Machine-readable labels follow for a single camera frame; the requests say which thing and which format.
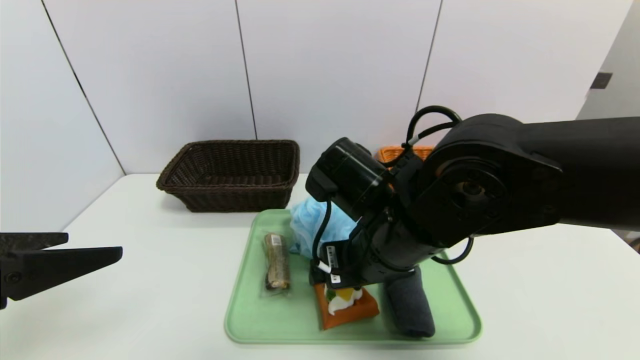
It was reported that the blue mesh bath loofah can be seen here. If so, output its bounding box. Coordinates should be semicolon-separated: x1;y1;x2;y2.
290;196;358;259

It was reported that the plastic snack roll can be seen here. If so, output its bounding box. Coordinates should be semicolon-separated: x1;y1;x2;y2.
260;232;292;297

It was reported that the toy waffle with fruit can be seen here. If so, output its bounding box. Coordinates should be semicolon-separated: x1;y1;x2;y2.
314;282;380;331

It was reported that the dark grey towel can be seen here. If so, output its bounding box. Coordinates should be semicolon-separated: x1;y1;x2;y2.
384;267;436;338

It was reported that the orange wicker basket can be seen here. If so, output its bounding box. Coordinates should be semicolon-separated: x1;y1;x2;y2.
377;145;435;164

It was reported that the dark brown wicker basket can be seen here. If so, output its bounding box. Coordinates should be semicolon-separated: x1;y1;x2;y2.
156;139;301;213

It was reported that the light green plastic tray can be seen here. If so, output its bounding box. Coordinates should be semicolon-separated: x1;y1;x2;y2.
224;208;482;344

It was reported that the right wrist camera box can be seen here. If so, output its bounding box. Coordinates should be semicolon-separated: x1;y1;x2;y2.
318;241;362;287

